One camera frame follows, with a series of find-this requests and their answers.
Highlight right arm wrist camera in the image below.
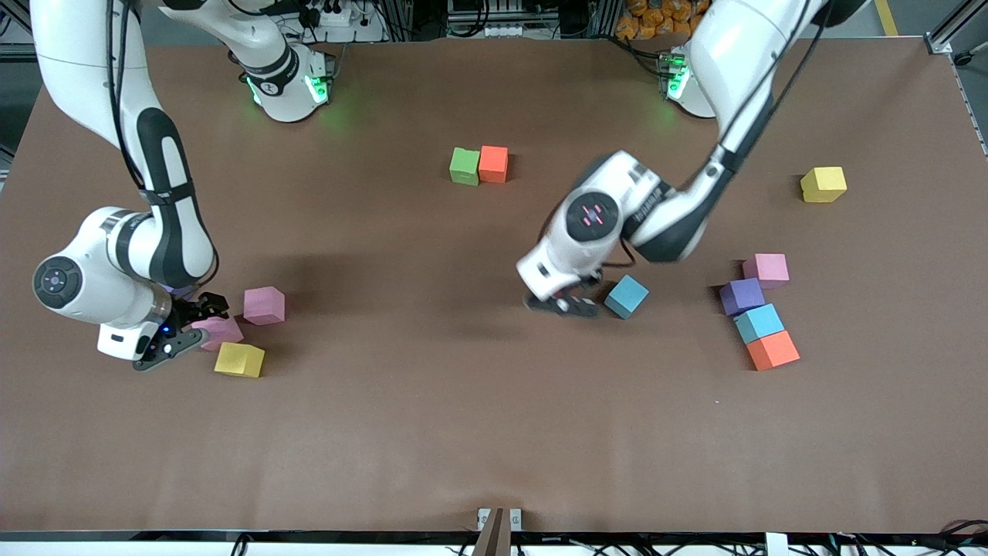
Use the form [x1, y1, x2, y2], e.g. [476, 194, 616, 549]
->
[133, 328, 205, 372]

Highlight light blue foam cube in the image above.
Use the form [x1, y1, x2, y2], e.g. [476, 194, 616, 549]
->
[604, 275, 650, 320]
[733, 303, 786, 345]

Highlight orange snack bags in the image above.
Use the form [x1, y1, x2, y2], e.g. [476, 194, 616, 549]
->
[616, 0, 707, 39]

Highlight pink foam cube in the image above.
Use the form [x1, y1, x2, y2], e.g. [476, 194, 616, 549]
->
[243, 286, 286, 325]
[193, 315, 245, 352]
[743, 253, 790, 290]

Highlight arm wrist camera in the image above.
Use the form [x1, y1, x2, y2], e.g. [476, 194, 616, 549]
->
[133, 328, 205, 372]
[524, 292, 601, 320]

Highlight purple foam cube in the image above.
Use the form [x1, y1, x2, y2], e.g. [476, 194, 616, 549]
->
[719, 278, 766, 317]

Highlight yellow foam cube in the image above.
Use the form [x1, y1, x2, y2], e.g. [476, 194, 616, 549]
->
[800, 167, 848, 204]
[214, 341, 266, 378]

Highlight metal table edge bracket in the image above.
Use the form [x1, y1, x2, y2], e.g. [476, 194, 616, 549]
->
[477, 507, 523, 556]

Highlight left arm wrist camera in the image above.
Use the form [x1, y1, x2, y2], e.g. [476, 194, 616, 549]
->
[524, 292, 601, 320]

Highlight white power strip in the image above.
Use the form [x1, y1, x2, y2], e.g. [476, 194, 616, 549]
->
[305, 6, 387, 43]

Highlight orange foam cube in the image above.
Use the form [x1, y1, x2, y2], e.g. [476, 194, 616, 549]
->
[746, 331, 801, 372]
[479, 145, 509, 185]

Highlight brown table cover sheet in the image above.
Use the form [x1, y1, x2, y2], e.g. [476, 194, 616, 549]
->
[0, 39, 988, 534]

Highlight green foam cube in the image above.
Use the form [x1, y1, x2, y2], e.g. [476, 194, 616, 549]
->
[449, 147, 481, 186]

